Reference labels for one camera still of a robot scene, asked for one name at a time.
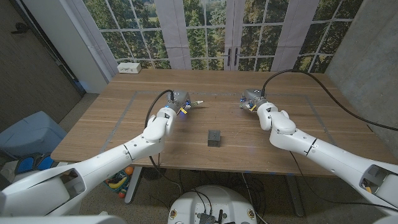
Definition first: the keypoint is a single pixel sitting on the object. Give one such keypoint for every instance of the dark grey block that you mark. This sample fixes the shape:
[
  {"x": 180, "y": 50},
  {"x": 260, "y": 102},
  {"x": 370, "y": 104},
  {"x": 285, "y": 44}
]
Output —
[{"x": 214, "y": 138}]

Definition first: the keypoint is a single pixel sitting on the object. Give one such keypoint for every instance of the blue plastic bin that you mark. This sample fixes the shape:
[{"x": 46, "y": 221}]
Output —
[{"x": 31, "y": 133}]

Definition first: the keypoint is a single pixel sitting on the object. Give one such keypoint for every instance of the orange ball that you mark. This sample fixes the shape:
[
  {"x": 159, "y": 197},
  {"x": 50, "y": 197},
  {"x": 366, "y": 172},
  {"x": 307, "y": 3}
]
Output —
[{"x": 129, "y": 170}]

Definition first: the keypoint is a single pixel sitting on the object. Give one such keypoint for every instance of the white table leg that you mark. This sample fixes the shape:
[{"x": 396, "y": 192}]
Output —
[{"x": 133, "y": 186}]

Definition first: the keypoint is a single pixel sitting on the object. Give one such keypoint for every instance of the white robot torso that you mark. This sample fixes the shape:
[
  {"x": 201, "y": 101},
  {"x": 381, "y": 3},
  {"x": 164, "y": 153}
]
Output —
[{"x": 214, "y": 199}]

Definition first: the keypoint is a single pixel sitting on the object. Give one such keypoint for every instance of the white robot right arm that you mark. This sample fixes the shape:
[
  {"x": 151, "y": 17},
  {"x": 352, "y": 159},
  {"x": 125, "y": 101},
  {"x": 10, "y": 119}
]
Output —
[{"x": 326, "y": 154}]

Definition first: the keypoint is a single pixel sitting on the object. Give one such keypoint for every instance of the white green marker body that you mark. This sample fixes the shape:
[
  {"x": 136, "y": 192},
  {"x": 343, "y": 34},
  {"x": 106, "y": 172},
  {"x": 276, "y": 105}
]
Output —
[{"x": 198, "y": 102}]

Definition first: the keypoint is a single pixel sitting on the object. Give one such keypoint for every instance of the printed window backdrop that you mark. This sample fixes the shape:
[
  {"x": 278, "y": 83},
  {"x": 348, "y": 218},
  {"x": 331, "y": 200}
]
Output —
[{"x": 199, "y": 37}]

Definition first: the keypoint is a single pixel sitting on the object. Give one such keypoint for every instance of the white power box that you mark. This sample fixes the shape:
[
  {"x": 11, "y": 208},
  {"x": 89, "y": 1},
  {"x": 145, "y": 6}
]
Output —
[{"x": 129, "y": 68}]

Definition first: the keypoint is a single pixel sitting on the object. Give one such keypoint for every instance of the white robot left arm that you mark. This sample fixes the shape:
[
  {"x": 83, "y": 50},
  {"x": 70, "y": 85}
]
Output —
[{"x": 109, "y": 161}]

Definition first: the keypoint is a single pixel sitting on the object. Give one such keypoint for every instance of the blue black foot pedals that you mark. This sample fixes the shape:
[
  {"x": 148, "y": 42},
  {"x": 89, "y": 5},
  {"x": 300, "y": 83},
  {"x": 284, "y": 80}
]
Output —
[{"x": 26, "y": 164}]

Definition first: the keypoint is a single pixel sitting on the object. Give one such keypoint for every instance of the basket of toy fruit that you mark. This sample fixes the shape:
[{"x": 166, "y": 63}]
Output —
[{"x": 117, "y": 183}]

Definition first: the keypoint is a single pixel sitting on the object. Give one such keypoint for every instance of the grey table leg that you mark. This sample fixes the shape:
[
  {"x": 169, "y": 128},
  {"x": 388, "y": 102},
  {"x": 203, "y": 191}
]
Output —
[{"x": 294, "y": 196}]

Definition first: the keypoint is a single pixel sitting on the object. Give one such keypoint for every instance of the black round mesh object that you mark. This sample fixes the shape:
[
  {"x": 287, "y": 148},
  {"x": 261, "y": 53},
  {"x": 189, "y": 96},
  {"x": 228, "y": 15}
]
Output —
[{"x": 154, "y": 173}]

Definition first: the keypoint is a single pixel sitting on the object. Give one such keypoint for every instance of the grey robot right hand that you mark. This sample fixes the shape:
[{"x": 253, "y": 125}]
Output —
[{"x": 252, "y": 99}]

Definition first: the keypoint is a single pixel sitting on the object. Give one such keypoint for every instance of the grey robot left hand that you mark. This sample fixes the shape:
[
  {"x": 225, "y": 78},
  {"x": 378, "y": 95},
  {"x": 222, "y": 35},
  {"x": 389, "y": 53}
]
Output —
[{"x": 178, "y": 101}]

